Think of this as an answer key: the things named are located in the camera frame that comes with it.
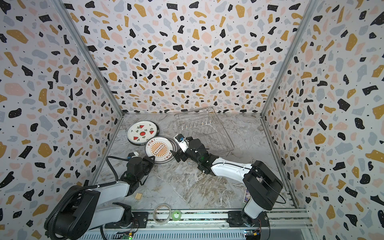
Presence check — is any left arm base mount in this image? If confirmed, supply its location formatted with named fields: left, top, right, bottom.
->
left=105, top=212, right=149, bottom=231

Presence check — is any wire dish rack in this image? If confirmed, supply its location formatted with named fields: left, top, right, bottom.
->
left=175, top=107, right=235, bottom=157

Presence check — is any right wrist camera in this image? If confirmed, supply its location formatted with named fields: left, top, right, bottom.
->
left=174, top=134, right=189, bottom=153

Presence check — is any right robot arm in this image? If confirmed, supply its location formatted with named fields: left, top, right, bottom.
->
left=171, top=134, right=284, bottom=226

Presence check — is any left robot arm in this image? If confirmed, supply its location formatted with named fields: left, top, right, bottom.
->
left=44, top=153, right=155, bottom=240

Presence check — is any small wooden block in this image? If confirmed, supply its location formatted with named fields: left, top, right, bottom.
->
left=135, top=193, right=143, bottom=200

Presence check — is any green rim plate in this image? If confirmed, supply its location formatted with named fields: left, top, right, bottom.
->
left=156, top=138, right=179, bottom=165

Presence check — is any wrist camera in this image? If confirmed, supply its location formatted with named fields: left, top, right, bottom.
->
left=174, top=134, right=189, bottom=153
left=126, top=152, right=139, bottom=160

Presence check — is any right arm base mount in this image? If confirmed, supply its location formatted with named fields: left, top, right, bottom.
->
left=227, top=211, right=270, bottom=228

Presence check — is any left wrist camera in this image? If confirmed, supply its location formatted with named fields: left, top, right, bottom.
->
left=126, top=152, right=139, bottom=160

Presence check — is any clear tape roll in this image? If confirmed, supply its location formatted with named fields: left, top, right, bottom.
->
left=153, top=204, right=172, bottom=226

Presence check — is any green tape roll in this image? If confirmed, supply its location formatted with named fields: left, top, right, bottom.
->
left=172, top=210, right=182, bottom=221

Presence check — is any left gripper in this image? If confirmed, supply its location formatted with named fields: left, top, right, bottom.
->
left=136, top=155, right=154, bottom=183

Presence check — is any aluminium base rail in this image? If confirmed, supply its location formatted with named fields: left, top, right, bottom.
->
left=56, top=207, right=314, bottom=240

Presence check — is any colourful card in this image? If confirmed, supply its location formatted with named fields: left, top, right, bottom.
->
left=244, top=190, right=252, bottom=204

